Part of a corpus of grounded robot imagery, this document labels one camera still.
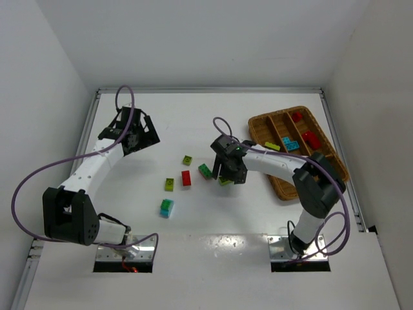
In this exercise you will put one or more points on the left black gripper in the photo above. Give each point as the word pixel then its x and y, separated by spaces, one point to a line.
pixel 142 136

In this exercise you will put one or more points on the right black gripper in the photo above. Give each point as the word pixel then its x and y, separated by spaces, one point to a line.
pixel 231 171

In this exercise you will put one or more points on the lime lego with green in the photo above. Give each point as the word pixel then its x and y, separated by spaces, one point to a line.
pixel 223 181

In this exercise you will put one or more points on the lime lego brick stack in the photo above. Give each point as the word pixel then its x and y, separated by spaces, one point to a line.
pixel 272 146

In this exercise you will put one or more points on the cyan lego brick stack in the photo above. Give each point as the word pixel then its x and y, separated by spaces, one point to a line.
pixel 292 146

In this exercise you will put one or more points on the small red lego brick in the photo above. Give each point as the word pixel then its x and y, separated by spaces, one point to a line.
pixel 296 117

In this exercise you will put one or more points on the red long lego brick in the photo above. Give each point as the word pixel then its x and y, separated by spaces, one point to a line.
pixel 311 139

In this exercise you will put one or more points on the small cyan lego brick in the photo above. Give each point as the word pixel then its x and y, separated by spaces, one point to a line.
pixel 286 140

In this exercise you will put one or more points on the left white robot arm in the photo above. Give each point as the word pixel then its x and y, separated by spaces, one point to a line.
pixel 68 211

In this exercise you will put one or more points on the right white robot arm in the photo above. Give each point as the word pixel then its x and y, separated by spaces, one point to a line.
pixel 317 183

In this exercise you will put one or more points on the green lego on red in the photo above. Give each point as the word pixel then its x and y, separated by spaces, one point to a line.
pixel 205 171

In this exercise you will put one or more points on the small lime lego brick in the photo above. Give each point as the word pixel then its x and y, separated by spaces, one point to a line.
pixel 187 160

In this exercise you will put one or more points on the red lego brick centre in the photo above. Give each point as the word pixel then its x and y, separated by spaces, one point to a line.
pixel 186 179

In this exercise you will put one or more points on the lime lego brick left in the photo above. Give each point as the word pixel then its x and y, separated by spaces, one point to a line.
pixel 169 184

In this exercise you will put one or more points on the green on cyan lego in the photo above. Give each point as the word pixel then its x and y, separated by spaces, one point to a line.
pixel 166 208

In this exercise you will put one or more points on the wicker divided basket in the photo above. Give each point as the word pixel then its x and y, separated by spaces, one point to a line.
pixel 273 126

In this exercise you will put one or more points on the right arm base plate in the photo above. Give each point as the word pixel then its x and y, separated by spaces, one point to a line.
pixel 280 251

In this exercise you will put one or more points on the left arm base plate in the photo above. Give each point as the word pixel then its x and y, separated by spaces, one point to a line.
pixel 142 252

